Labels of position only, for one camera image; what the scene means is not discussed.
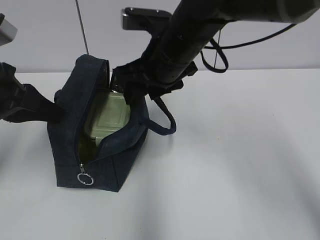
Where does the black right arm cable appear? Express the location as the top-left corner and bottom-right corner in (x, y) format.
(199, 23), (296, 74)

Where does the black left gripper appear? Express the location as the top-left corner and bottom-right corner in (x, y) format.
(0, 62), (65, 124)

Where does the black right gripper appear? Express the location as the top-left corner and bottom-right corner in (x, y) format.
(111, 32), (198, 105)

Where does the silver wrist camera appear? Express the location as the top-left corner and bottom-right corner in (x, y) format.
(121, 7), (172, 32)
(0, 13), (18, 46)

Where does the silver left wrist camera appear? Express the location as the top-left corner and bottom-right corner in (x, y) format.
(0, 13), (18, 46)

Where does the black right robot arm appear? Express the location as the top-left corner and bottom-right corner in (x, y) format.
(110, 0), (320, 103)

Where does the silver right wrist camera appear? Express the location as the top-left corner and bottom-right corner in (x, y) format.
(121, 7), (172, 32)

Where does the green lidded glass food container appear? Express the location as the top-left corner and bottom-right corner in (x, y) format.
(83, 91), (131, 146)

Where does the navy blue insulated lunch bag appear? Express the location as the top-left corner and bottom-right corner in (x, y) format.
(47, 54), (177, 192)

